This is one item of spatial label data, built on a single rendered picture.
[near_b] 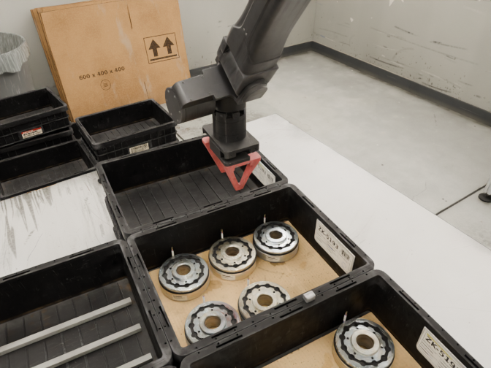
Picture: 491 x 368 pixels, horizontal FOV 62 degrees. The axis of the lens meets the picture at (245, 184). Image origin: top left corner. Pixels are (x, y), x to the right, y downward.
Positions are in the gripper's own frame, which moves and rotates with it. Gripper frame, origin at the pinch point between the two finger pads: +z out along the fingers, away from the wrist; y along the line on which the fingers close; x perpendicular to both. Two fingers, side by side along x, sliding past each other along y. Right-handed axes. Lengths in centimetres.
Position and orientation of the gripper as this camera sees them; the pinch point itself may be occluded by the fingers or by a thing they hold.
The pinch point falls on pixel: (231, 177)
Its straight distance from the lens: 76.7
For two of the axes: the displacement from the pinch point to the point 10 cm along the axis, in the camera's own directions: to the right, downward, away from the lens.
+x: 8.9, -2.8, 3.6
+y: 4.6, 5.3, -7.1
